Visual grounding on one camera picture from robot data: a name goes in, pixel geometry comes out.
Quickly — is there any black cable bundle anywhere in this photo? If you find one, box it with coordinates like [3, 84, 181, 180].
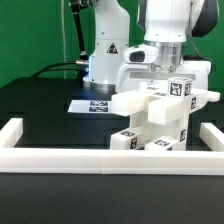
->
[31, 60, 88, 80]

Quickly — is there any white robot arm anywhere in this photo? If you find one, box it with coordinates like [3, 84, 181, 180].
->
[70, 0, 219, 92]

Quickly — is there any white flat tag board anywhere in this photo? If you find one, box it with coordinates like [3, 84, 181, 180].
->
[68, 100, 111, 114]

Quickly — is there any white chair back frame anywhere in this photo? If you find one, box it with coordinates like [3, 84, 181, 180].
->
[111, 83, 220, 122]

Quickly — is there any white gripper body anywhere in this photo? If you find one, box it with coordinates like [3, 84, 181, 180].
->
[116, 43, 212, 93]

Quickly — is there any white tagged cube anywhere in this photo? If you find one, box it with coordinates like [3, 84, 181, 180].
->
[168, 77, 192, 98]

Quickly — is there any white U-shaped boundary fence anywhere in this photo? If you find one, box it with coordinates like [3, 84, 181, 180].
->
[0, 118, 224, 176]

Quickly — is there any white chair seat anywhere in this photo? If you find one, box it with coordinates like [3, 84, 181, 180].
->
[129, 109, 190, 151]

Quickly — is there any black raised platform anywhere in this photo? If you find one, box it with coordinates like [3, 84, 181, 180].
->
[0, 77, 224, 121]

